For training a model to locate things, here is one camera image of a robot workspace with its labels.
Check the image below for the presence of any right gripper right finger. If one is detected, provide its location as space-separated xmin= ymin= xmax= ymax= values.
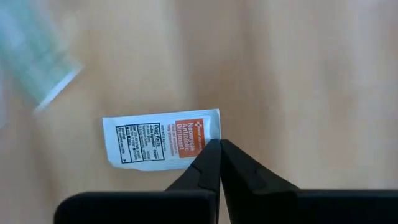
xmin=220 ymin=139 xmax=398 ymax=224

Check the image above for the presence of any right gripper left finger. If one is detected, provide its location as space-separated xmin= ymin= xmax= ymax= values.
xmin=53 ymin=139 xmax=222 ymax=224

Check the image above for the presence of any red antibiotic ointment packet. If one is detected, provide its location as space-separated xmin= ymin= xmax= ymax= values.
xmin=101 ymin=108 xmax=222 ymax=172

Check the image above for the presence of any green striped bandage wrapper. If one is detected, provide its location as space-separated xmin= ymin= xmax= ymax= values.
xmin=0 ymin=0 xmax=84 ymax=112

